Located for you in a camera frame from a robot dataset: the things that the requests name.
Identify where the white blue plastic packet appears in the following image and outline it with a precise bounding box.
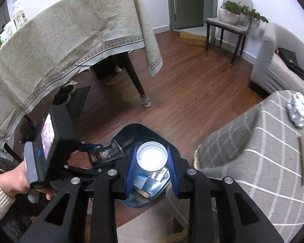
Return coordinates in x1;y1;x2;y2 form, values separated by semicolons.
136;168;168;189

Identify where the grey checked tablecloth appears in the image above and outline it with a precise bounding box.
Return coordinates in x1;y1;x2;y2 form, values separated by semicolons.
194;90;304;243

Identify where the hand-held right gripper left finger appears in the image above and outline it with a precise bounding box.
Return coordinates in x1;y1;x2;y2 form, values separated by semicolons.
20;146;138;243

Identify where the grey armchair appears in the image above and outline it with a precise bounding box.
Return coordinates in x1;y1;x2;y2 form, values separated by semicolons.
250;22;304;102

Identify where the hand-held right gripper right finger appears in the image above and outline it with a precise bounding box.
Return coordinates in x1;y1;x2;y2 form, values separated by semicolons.
166;146;285;243

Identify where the black foil packet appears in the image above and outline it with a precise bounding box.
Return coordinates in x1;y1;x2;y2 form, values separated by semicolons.
91;140;126;169

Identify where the wooden table leg with sock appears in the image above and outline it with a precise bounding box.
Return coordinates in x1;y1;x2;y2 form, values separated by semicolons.
120;52;152;108
112;56;122;74

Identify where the black shoe white sole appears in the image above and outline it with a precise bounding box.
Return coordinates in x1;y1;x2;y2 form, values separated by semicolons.
53;92;73;106
58;85;76;96

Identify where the green plant in white pot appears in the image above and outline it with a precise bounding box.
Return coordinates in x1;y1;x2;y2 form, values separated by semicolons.
218;1;244;24
239;9;269;27

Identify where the white plastic jar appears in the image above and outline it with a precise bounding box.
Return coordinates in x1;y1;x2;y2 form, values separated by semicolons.
11;0;29;28

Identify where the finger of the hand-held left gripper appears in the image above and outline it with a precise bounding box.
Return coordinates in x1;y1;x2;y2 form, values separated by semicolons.
63;164;104;180
71;140;103;155

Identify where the beige patterned tablecloth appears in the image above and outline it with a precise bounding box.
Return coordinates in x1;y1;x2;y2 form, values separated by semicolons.
0;0;164;155

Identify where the crumpled foil ball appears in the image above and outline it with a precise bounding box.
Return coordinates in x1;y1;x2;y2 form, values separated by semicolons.
286;93;304;127

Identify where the dark teal trash bin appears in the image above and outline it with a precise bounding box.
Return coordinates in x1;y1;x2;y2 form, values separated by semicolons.
111;123;185;209

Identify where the person's left forearm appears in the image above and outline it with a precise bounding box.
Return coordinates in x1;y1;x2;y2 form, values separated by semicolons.
0;168;16;223

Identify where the cream floor rug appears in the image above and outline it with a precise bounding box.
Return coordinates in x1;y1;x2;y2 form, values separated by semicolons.
116;202;192;243

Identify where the black floor mat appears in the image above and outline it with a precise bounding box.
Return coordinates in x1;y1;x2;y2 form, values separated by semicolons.
66;85;92;127

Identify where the black box under table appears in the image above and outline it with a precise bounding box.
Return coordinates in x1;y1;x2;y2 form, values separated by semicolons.
91;56;117;81

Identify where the person's left hand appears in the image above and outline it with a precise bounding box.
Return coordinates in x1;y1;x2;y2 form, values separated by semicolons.
0;162;57;201

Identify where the dark grey door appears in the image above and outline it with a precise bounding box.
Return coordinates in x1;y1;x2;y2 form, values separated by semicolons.
166;0;218;31

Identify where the black bag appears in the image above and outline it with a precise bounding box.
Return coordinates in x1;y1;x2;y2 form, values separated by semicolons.
277;48;304;81

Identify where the flat cardboard box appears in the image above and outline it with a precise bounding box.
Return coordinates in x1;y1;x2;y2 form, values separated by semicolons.
179;32;208;47

